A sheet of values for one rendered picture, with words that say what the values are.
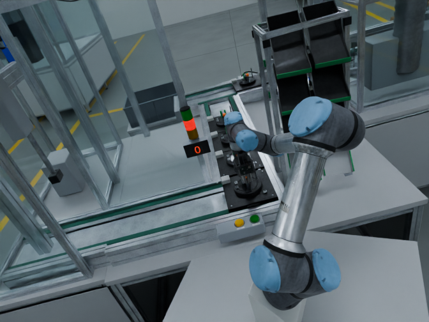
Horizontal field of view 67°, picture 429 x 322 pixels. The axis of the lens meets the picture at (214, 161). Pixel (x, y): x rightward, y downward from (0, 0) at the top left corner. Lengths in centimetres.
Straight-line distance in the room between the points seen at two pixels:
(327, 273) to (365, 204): 72
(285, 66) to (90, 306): 144
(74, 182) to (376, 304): 179
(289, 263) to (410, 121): 172
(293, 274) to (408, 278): 60
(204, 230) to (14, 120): 104
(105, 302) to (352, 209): 127
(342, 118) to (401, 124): 153
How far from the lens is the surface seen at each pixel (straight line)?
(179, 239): 154
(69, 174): 224
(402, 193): 173
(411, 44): 232
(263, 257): 90
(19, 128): 182
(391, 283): 140
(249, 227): 144
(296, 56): 138
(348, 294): 135
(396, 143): 248
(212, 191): 172
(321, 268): 98
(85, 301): 182
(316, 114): 86
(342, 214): 160
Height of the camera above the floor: 200
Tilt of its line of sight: 33 degrees down
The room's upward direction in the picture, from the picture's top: 16 degrees counter-clockwise
